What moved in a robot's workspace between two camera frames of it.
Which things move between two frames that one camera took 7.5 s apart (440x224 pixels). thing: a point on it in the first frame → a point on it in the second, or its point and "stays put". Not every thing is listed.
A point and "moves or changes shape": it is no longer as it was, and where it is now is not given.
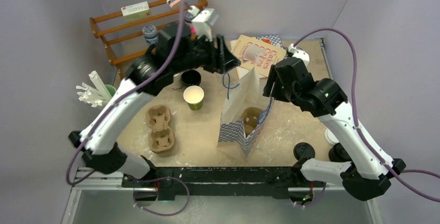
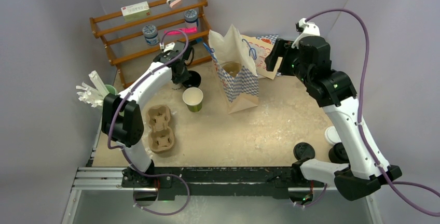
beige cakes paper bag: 256,55 stays put
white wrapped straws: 95,97 stays put
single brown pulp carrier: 250,119 moves or changes shape
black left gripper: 221,59 → 183,78
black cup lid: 303,150 stays put
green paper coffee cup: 193,96 stays put
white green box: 136,11 stays put
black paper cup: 191,78 stays put
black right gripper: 275,78 → 288,51
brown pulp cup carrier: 162,138 stays put
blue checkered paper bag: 245,110 → 235,69
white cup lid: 330,137 stays put
